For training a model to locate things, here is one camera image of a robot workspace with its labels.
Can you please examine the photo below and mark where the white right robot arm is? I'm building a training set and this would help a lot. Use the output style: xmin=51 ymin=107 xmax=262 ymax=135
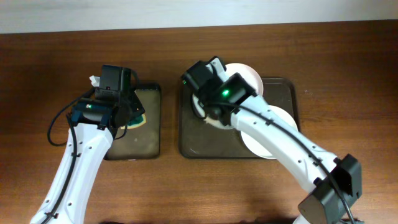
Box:
xmin=181 ymin=56 xmax=362 ymax=223

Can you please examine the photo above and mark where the large dark serving tray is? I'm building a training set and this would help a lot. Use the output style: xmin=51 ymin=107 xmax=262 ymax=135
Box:
xmin=178 ymin=77 xmax=300 ymax=159

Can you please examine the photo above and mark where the white plate with yellow stain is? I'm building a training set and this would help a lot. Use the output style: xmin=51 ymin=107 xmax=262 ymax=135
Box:
xmin=191 ymin=95 xmax=233 ymax=130

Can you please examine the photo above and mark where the pinkish white plate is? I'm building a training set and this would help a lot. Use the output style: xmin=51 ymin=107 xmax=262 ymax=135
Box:
xmin=226 ymin=63 xmax=264 ymax=96

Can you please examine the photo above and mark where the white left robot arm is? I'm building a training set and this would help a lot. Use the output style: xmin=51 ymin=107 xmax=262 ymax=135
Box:
xmin=31 ymin=65 xmax=145 ymax=223

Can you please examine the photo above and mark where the green and yellow sponge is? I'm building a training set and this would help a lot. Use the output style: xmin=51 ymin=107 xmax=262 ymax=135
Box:
xmin=121 ymin=114 xmax=147 ymax=129

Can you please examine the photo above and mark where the white deep plate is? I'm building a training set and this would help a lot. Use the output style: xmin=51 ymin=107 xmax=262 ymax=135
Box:
xmin=241 ymin=105 xmax=299 ymax=159

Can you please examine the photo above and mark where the small black water tray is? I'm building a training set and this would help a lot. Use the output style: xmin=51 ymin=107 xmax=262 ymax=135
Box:
xmin=104 ymin=82 xmax=162 ymax=161

